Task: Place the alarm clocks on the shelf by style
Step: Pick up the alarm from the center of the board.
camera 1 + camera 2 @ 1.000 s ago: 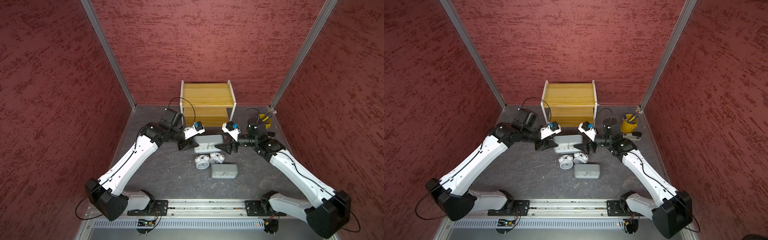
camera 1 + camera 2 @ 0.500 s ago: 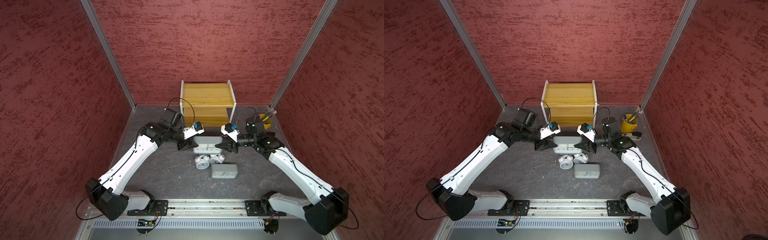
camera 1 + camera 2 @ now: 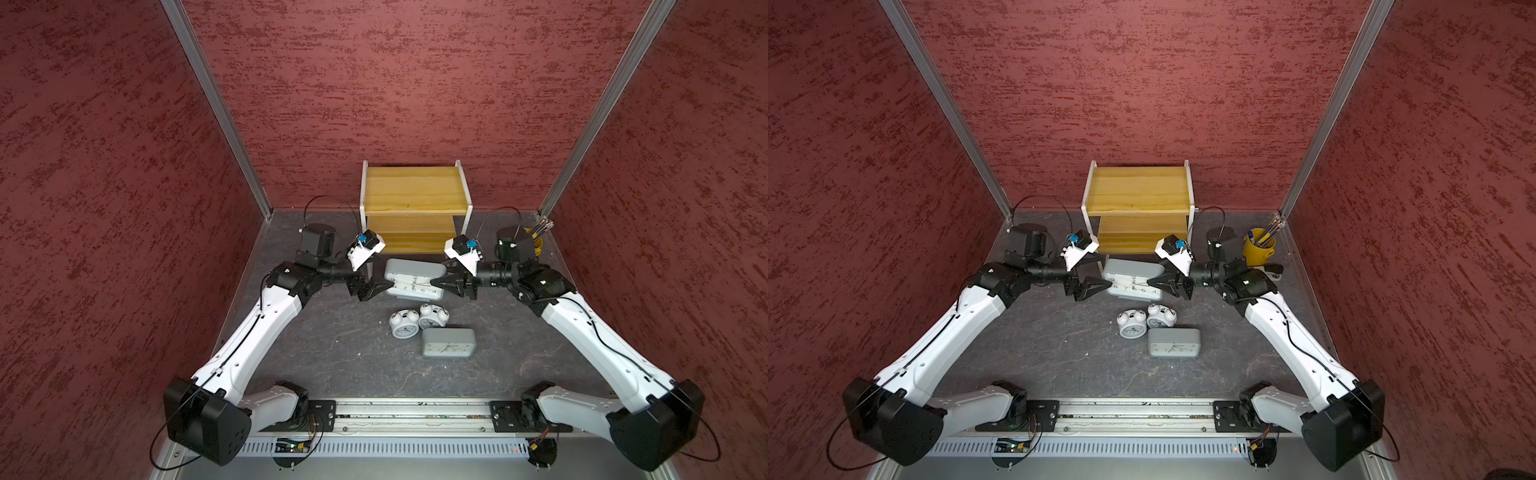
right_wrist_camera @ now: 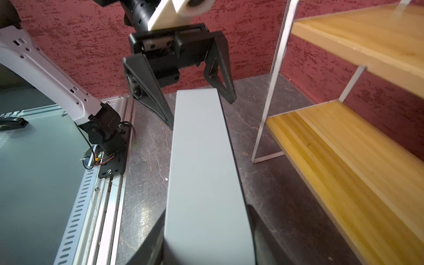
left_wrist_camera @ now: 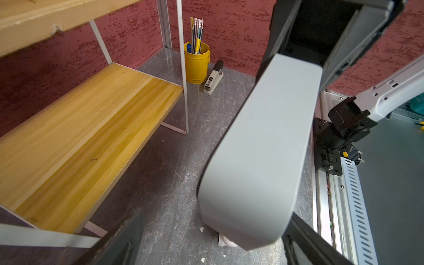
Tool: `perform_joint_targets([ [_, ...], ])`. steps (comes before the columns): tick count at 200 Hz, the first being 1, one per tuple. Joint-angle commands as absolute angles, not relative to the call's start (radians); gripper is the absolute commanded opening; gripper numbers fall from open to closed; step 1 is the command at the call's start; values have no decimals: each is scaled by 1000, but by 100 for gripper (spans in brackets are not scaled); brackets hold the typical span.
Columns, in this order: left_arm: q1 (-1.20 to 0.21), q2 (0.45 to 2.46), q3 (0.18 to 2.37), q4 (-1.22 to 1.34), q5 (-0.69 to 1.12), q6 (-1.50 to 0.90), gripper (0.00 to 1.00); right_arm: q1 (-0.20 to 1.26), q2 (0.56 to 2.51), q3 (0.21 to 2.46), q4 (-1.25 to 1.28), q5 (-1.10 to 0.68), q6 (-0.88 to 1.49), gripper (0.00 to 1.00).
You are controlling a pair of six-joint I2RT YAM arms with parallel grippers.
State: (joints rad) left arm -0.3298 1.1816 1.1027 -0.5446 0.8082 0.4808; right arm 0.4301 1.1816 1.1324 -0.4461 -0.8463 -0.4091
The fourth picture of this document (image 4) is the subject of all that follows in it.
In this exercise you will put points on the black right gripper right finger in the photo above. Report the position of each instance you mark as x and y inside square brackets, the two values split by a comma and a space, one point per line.
[267, 249]

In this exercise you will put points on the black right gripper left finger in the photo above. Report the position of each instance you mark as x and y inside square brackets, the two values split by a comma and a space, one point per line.
[151, 250]

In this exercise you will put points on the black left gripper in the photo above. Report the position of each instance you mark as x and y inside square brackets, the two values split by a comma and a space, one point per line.
[162, 53]

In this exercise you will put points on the grey square alarm clock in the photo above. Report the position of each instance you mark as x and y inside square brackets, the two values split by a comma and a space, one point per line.
[206, 221]

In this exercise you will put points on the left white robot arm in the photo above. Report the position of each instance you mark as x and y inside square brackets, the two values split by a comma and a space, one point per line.
[99, 120]

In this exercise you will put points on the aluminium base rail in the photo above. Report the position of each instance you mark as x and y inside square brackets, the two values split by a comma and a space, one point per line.
[98, 243]

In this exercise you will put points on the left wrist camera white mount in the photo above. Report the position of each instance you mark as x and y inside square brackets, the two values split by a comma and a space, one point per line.
[175, 13]

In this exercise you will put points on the perforated grey cable tray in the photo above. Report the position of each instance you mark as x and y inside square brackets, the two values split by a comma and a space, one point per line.
[68, 247]

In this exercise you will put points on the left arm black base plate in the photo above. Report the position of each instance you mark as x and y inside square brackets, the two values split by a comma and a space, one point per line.
[117, 165]

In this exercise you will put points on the wooden white frame shelf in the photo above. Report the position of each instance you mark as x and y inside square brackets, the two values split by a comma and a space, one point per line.
[370, 186]

